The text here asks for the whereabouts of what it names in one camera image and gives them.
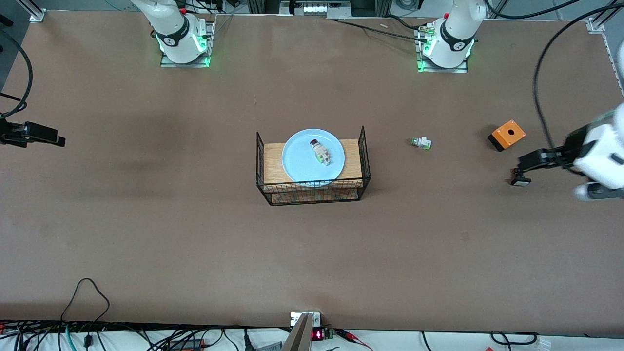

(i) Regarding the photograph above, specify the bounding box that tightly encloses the red push button switch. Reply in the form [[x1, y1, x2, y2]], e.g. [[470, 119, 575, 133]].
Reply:
[[310, 139, 331, 166]]

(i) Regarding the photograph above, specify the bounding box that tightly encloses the light blue round plate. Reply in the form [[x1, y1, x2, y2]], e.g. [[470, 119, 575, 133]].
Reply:
[[282, 129, 346, 188]]

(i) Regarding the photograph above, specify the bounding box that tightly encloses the aluminium profile corner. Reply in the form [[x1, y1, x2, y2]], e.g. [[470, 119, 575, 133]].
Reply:
[[587, 17, 611, 49], [19, 0, 47, 22]]

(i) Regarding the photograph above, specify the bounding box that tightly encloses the wooden shelf board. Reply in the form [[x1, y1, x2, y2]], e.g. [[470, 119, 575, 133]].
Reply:
[[263, 139, 364, 185]]

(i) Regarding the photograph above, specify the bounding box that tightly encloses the red clip lead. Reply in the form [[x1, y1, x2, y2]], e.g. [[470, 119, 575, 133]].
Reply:
[[336, 329, 373, 351]]

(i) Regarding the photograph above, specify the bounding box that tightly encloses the grey metal bar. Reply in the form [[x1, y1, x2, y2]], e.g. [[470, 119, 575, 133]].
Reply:
[[282, 313, 313, 351]]

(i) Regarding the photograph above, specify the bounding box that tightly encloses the orange button enclosure box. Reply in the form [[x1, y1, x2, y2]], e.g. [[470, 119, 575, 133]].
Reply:
[[488, 120, 527, 152]]

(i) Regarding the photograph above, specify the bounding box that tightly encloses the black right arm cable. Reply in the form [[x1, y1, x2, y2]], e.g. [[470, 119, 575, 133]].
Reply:
[[0, 29, 33, 118]]

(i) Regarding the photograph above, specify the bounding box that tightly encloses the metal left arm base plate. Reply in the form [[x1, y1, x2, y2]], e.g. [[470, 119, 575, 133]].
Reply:
[[417, 27, 468, 74]]

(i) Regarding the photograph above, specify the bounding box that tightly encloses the black looped cable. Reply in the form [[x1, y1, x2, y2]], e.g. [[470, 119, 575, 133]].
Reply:
[[61, 278, 110, 337]]

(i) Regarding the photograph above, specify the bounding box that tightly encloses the black cable beside table edge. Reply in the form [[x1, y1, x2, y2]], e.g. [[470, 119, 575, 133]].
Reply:
[[490, 331, 538, 346]]

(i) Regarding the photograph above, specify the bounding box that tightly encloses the black cable across table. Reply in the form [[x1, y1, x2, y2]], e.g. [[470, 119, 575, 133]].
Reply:
[[336, 19, 426, 41]]

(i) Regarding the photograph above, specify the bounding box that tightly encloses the black wire rack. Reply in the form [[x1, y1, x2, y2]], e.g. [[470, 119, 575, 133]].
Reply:
[[256, 126, 371, 206]]

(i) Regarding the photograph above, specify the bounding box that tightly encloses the silver metal bracket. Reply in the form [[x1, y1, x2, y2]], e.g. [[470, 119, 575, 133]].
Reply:
[[291, 312, 321, 327]]

